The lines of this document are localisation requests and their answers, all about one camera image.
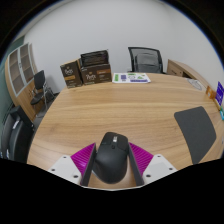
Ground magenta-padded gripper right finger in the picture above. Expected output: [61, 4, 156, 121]
[128, 142, 178, 187]

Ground wide brown cardboard box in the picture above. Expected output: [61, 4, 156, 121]
[79, 63, 113, 86]

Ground black mesh office chair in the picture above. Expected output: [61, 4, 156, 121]
[127, 46, 167, 75]

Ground round clear disc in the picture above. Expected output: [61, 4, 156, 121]
[187, 78, 204, 92]

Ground black computer mouse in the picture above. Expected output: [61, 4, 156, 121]
[92, 131, 130, 185]

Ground dark grey mouse pad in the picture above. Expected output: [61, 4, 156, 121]
[173, 106, 217, 165]

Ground black visitor chair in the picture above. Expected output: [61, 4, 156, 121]
[30, 69, 56, 111]

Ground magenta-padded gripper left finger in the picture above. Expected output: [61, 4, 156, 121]
[47, 142, 98, 187]

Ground white printed paper sheet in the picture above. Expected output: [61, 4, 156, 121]
[112, 72, 152, 84]

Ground wooden shelf unit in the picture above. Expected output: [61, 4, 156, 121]
[3, 42, 39, 123]

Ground small orange box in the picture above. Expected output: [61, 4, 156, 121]
[205, 85, 218, 100]

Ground black leather office chair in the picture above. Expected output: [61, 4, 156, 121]
[0, 105, 35, 163]

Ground dark open cardboard box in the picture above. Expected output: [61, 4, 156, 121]
[80, 49, 110, 68]

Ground purple card package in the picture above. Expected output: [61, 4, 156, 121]
[215, 81, 224, 107]

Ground wooden side cabinet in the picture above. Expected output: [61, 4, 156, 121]
[166, 58, 213, 91]

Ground small brown cardboard box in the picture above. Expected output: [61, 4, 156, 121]
[59, 59, 84, 89]

